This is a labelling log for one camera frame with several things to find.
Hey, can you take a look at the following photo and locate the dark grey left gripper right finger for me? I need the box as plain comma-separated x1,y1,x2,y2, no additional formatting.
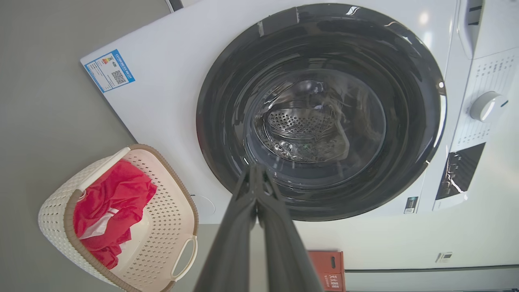
258,164,324,292

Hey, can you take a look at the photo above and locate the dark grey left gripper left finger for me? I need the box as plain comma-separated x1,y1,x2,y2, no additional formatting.
194,164,259,292

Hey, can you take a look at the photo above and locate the cream perforated plastic laundry basket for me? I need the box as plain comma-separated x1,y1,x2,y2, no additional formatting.
38,144,199,292

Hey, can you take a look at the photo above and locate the red fire extinguisher box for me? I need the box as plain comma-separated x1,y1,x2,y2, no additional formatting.
307,250,346,292

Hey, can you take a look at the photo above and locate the round white filter cover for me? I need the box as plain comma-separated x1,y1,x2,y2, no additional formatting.
191,194,216,218

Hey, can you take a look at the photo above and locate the red and white garment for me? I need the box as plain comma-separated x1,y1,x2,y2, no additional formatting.
73,159,158,270

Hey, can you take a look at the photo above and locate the round dark washing machine door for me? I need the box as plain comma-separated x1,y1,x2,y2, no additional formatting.
196,3,447,222

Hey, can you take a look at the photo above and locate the white front-load washing machine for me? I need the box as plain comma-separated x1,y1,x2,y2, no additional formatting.
80,0,519,224

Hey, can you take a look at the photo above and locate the black washing machine display panel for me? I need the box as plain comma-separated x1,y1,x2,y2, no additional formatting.
435,142,486,201

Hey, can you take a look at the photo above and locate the blue energy label sticker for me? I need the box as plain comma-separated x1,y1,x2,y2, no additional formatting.
84,49,135,93

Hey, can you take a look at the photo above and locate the white washing machine dial knob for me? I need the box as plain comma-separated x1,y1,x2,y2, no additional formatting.
470,91,508,123

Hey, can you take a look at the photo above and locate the white detergent drawer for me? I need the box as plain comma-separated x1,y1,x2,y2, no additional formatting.
457,0,519,60

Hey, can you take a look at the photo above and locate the grey wall trim strip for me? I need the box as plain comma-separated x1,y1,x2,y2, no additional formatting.
345,264,519,273

